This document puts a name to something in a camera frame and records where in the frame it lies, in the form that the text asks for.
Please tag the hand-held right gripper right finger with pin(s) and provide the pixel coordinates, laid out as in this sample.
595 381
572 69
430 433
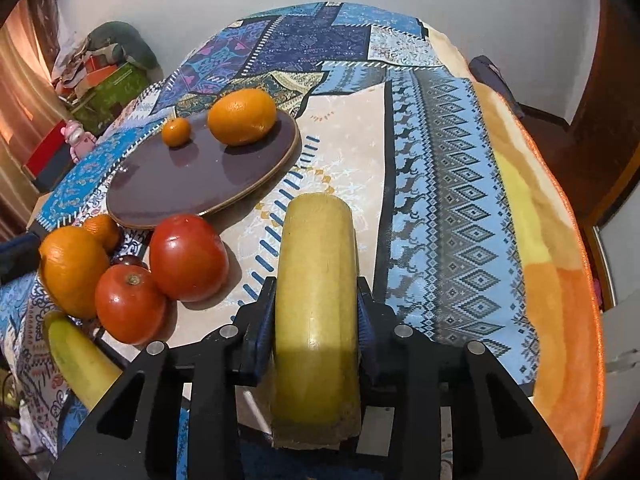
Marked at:
366 332

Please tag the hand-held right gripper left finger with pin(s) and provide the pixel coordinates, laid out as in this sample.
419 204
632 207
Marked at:
261 330

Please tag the yellow banana piece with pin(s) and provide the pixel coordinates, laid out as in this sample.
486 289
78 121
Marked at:
316 310

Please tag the round brown plate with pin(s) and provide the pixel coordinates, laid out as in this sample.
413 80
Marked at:
195 170

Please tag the large red tomato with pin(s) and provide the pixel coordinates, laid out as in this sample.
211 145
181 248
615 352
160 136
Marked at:
188 257

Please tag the small red tomato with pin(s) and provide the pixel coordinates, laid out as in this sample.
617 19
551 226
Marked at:
130 305

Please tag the blue patterned blanket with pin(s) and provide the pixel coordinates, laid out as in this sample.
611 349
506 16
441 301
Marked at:
440 220

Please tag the dark purple plum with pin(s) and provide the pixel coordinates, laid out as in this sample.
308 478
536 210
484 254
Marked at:
127 260

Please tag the small tangerine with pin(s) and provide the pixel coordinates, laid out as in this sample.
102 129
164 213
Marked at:
104 230
176 132

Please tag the yellow green banana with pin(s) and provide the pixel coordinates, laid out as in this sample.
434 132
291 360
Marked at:
75 360

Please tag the large orange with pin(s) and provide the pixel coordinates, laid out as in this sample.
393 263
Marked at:
242 116
72 270

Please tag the orange yellow fleece blanket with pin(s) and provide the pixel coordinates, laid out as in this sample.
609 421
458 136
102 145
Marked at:
555 270

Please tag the pink plush toy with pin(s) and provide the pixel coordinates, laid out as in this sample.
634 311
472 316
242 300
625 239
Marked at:
77 138

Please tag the red box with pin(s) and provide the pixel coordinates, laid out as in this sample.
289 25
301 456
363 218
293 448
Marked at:
47 157

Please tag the green cardboard box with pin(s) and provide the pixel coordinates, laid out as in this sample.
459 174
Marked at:
105 95

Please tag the grey green cloth bundle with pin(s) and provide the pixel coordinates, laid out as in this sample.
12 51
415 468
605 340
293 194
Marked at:
120 45

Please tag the dark wooden door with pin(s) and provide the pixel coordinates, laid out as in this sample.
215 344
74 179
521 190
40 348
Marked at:
607 110

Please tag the orange curtain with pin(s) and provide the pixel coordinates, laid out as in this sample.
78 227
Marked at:
20 90

